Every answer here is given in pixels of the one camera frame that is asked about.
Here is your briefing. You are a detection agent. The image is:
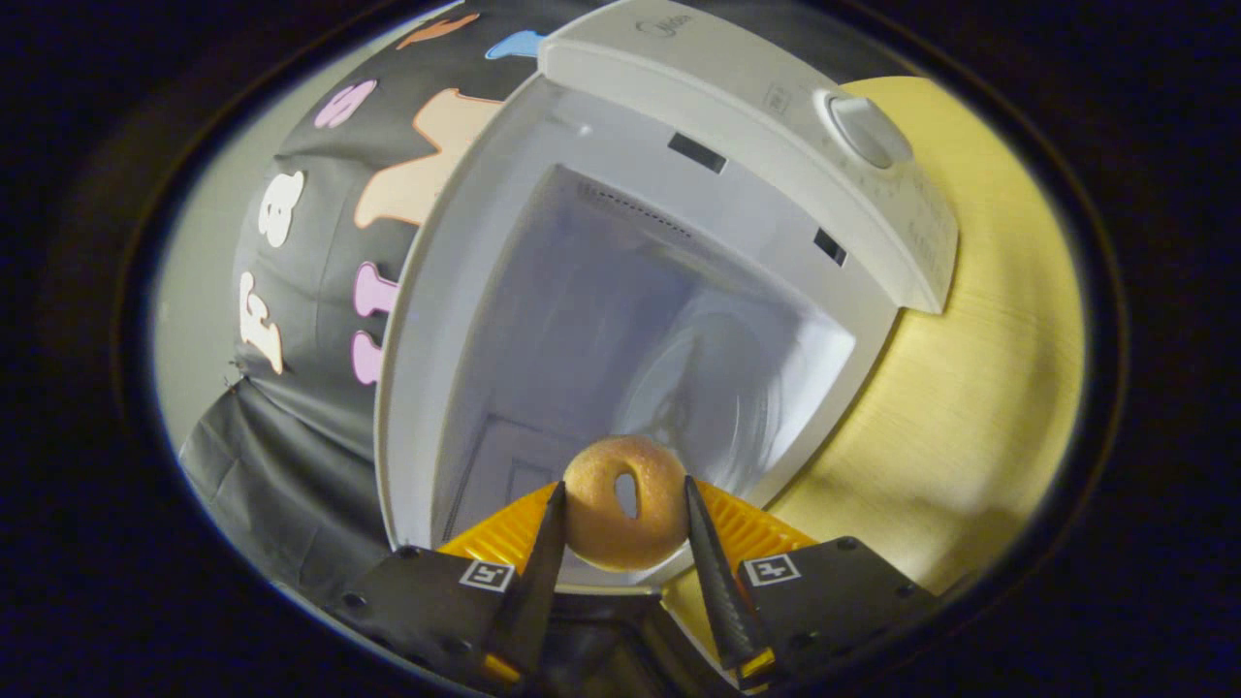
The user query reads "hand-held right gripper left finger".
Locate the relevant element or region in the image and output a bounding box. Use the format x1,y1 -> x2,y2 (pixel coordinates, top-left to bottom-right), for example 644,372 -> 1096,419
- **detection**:
325,480 -> 568,694

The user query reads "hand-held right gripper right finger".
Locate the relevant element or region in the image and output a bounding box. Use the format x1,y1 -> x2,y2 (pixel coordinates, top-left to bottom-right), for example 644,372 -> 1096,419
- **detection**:
684,475 -> 946,691

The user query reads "round golden bread bun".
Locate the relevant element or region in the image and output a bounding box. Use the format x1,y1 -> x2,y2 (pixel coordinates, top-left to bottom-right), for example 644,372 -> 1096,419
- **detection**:
562,435 -> 691,572

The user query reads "white microwave oven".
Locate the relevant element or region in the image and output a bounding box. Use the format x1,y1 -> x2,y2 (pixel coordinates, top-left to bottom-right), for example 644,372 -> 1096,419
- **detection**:
373,0 -> 961,592

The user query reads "glass microwave turntable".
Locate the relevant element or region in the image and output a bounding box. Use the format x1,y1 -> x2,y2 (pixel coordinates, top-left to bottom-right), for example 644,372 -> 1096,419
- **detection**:
611,291 -> 825,495

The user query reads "black backdrop cloth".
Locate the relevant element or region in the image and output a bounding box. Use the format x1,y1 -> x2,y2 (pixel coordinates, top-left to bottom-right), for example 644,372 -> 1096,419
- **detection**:
179,0 -> 854,607

